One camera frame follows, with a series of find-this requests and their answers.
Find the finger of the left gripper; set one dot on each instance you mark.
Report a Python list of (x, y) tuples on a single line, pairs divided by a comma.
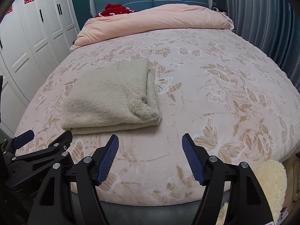
[(23, 139)]

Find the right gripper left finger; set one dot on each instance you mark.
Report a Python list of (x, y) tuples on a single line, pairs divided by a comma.
[(53, 203)]

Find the beige knit sweater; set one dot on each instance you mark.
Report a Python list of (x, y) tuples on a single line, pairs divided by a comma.
[(121, 96)]

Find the floral gift box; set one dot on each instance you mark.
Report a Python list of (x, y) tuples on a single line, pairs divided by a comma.
[(282, 216)]

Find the white wardrobe with red stickers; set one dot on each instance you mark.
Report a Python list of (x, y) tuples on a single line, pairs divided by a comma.
[(36, 36)]

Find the red garment on bed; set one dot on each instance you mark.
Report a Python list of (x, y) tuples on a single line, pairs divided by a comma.
[(114, 9)]

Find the grey-blue pleated curtain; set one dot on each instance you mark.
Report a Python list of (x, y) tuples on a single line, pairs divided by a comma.
[(273, 27)]

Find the pink folded duvet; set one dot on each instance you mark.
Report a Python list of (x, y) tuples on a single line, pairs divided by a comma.
[(169, 16)]

